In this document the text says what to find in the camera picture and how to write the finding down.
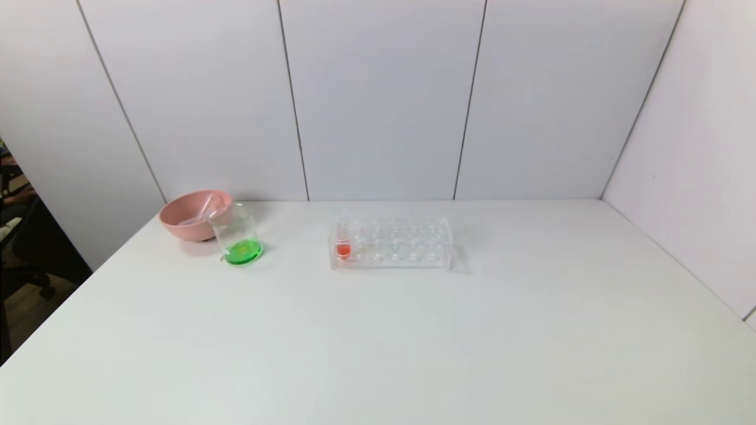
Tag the test tube with yellow pigment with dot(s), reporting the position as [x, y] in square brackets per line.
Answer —
[208, 206]

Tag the test tube with blue pigment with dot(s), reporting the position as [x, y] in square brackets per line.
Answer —
[192, 221]

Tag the clear plastic test tube rack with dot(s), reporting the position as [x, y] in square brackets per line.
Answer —
[413, 248]

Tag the test tube with red pigment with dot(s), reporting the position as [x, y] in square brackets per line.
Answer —
[343, 249]

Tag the clear glass beaker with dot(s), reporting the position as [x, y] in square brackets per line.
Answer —
[242, 251]

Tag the pink bowl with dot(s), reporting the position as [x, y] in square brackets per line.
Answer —
[183, 227]

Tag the bystander hand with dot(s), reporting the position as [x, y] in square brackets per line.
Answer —
[18, 198]

